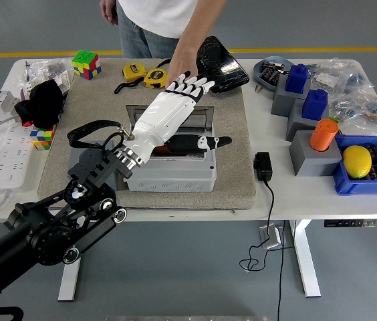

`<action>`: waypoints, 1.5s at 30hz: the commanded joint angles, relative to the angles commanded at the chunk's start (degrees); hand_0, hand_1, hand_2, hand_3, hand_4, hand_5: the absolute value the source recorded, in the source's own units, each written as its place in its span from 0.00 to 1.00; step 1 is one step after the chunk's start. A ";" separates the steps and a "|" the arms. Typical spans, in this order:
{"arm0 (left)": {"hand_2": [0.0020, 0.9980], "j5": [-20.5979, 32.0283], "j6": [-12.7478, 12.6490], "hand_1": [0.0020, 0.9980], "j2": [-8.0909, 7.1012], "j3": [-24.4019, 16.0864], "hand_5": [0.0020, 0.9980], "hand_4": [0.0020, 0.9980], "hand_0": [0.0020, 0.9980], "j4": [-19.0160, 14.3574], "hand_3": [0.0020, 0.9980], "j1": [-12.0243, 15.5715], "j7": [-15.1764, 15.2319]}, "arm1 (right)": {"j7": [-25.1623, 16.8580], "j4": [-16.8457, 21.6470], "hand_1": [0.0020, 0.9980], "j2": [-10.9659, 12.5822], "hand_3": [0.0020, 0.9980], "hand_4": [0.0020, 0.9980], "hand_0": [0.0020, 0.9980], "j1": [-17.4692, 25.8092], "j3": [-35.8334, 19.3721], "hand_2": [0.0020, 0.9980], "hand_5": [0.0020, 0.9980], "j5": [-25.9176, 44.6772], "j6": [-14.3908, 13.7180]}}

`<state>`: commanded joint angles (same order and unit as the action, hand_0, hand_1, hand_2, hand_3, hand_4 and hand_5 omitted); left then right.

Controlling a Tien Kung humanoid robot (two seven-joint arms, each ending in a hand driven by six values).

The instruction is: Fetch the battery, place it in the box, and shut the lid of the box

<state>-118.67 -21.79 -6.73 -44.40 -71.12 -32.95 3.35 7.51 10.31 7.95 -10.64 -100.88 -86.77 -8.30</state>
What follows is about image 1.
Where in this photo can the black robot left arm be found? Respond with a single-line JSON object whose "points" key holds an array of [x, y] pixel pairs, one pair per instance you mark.
{"points": [[48, 240]]}

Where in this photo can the orange cylinder battery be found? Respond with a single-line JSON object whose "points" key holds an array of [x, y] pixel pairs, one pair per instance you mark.
{"points": [[161, 149], [322, 135]]}

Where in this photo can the blue-grey shallow dish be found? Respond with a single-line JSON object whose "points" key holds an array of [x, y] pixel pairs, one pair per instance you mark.
{"points": [[258, 72]]}

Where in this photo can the small metal screws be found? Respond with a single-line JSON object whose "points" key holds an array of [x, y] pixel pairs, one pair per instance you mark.
{"points": [[258, 88]]}

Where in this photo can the small green part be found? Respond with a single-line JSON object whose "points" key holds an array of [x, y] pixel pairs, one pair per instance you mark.
{"points": [[334, 119]]}

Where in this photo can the grey electrical box with lid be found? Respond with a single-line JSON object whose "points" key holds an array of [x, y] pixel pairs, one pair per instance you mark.
{"points": [[175, 182]]}

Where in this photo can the black table control panel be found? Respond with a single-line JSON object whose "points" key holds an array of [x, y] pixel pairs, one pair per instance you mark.
{"points": [[349, 223]]}

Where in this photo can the clear bag of resistors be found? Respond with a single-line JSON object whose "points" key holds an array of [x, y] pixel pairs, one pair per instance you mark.
{"points": [[365, 110]]}

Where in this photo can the blue plastic bin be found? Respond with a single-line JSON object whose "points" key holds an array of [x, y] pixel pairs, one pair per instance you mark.
{"points": [[359, 187]]}

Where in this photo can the large colourful puzzle cube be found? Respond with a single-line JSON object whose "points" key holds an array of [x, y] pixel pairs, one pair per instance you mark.
{"points": [[86, 65]]}

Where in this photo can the white table leg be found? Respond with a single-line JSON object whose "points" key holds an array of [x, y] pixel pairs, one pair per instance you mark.
{"points": [[305, 261], [69, 281]]}

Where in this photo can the white power strip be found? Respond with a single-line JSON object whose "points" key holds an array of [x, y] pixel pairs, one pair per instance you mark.
{"points": [[11, 157]]}

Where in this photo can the clear bag of blue parts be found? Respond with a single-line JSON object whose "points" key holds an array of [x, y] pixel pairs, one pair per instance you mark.
{"points": [[357, 80]]}

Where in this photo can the clear bags of small parts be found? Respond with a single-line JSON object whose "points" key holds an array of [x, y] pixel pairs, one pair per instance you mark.
{"points": [[51, 67]]}

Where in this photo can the clear bag of white parts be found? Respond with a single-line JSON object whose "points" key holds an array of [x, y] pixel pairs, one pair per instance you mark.
{"points": [[325, 79]]}

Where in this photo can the black cloth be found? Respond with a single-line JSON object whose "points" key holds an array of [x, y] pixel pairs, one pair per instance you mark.
{"points": [[44, 103]]}

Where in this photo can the silver metal bracket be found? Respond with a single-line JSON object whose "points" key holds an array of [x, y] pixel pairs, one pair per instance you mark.
{"points": [[272, 237]]}

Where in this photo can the blue square bottle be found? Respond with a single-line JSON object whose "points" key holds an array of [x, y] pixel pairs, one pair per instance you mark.
{"points": [[315, 105], [297, 80]]}

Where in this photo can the person's right hand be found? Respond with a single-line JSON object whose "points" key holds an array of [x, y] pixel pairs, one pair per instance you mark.
{"points": [[109, 11]]}

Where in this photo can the person's left hand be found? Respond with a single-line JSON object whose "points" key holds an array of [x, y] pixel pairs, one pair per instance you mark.
{"points": [[183, 65]]}

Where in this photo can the person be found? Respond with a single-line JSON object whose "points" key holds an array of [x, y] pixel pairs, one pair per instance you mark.
{"points": [[155, 20]]}

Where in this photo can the yellow lemon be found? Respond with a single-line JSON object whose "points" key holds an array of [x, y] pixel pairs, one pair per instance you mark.
{"points": [[357, 162]]}

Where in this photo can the grey holder block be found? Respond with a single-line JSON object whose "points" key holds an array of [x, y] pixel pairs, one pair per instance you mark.
{"points": [[297, 123], [312, 164], [283, 100]]}

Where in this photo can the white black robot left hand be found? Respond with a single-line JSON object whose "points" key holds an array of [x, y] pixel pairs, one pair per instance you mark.
{"points": [[161, 118]]}

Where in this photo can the dark component pack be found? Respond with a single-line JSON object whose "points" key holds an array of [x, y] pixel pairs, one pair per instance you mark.
{"points": [[270, 73]]}

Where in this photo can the black power adapter plug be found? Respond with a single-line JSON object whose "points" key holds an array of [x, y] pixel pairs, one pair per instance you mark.
{"points": [[263, 166]]}

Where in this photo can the small colourful puzzle cube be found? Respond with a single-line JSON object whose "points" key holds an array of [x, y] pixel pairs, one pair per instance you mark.
{"points": [[41, 138]]}

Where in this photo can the yellow tape measure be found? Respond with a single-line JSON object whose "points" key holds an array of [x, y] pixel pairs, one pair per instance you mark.
{"points": [[134, 72], [156, 78]]}

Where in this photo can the grey-brown mat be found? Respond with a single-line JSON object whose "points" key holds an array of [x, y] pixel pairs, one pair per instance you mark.
{"points": [[228, 113]]}

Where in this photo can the person's left forearm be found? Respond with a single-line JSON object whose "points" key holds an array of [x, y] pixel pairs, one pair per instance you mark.
{"points": [[202, 30]]}

